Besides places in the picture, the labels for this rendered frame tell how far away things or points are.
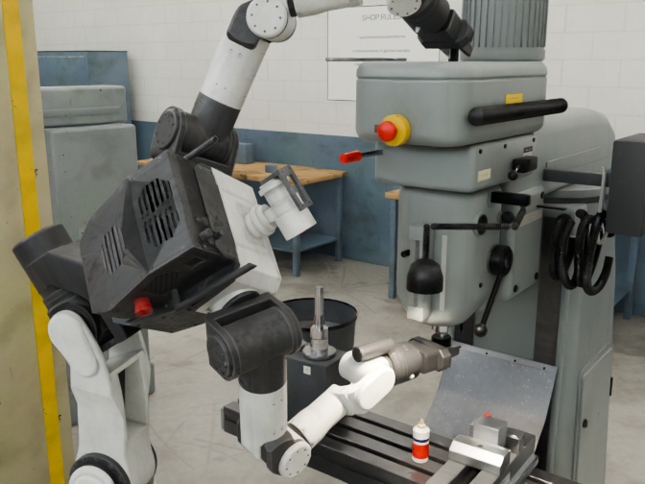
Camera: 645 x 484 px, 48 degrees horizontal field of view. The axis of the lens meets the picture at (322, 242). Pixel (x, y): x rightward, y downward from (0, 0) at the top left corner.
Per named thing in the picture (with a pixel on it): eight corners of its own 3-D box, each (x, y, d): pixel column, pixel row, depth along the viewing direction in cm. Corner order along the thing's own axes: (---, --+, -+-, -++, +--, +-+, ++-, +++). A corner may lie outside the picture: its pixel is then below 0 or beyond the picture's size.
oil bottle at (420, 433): (423, 465, 176) (424, 423, 173) (409, 460, 178) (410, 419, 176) (431, 458, 179) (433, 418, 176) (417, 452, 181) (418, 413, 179)
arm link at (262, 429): (267, 496, 138) (264, 406, 127) (226, 458, 146) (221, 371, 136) (312, 466, 145) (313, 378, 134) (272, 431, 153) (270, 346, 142)
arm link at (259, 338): (242, 406, 127) (239, 344, 120) (216, 379, 133) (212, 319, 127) (296, 381, 133) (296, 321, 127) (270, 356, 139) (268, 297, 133)
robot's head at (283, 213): (272, 249, 135) (310, 227, 132) (244, 203, 135) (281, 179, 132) (284, 241, 142) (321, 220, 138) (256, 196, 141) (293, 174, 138)
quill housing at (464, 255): (465, 338, 156) (472, 192, 149) (384, 318, 168) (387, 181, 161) (501, 314, 171) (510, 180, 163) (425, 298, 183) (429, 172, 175)
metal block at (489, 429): (496, 454, 165) (498, 430, 163) (472, 446, 168) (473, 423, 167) (505, 445, 169) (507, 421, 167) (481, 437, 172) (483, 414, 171)
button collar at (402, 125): (405, 147, 139) (406, 115, 138) (378, 145, 143) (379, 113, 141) (410, 146, 141) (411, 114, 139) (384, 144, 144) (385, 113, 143)
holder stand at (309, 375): (325, 433, 191) (326, 362, 186) (259, 412, 203) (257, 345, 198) (348, 414, 201) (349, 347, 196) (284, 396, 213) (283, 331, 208)
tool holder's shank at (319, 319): (317, 324, 195) (317, 284, 192) (327, 326, 194) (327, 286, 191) (311, 327, 192) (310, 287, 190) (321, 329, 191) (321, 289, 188)
